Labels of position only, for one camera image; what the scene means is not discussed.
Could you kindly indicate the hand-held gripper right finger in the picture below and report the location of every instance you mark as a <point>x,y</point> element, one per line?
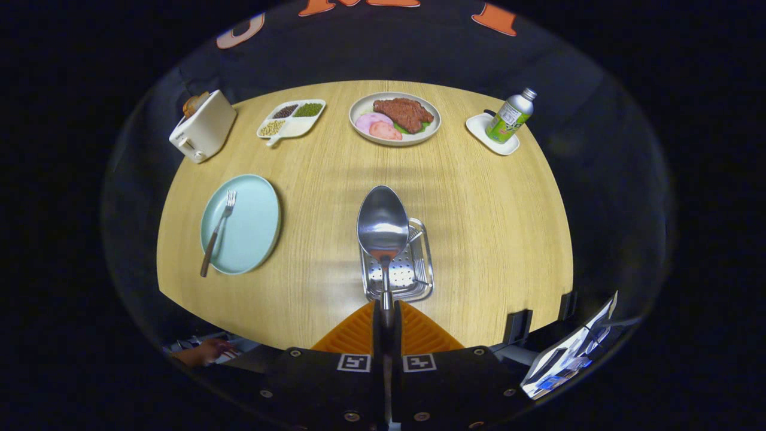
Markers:
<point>443,389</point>

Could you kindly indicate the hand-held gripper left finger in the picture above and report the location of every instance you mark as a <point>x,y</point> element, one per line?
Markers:
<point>335,389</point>

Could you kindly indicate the silver metal spoon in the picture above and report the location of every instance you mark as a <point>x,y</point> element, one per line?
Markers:
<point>383,221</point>

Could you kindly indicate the silver metal fork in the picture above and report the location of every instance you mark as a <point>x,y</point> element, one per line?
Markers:
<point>216,230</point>

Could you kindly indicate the black table clamp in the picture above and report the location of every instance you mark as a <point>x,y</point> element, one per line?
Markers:
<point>567,305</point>
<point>518,326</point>

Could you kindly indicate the metal cutlery drain rack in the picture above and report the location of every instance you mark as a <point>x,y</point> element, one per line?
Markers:
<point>413,278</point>

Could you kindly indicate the bright tilted screen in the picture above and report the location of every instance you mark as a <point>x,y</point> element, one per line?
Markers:
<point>568,359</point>

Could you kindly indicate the light blue plate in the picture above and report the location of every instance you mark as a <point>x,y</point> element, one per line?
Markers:
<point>251,227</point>

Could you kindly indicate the green lettuce leaf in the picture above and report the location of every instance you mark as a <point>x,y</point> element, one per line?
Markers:
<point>422,127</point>

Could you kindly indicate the white square coaster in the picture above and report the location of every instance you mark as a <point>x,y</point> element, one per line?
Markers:
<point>479,129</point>

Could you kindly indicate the white divided dish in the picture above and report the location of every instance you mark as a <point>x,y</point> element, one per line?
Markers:
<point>302,126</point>

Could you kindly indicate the pink ham slices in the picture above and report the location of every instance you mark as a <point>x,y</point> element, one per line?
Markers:
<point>377,127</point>

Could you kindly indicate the pile of yellow soybeans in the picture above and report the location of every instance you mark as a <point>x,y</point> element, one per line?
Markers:
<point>272,127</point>

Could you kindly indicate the brown steak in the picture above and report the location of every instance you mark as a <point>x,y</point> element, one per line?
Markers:
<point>404,114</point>

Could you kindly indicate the white round food plate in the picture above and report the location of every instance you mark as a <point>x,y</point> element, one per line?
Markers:
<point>359,111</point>

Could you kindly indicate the silver bottle green label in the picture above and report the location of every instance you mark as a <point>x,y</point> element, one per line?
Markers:
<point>508,117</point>

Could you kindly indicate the pile of green beans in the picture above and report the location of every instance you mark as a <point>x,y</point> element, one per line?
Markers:
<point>308,110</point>

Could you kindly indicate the pile of black beans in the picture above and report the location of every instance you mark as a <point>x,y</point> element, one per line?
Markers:
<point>285,111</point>

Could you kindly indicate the white toaster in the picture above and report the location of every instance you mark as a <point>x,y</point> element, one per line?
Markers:
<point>206,131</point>

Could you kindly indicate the toasted bread slice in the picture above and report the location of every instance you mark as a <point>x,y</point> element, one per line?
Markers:
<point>194,105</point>

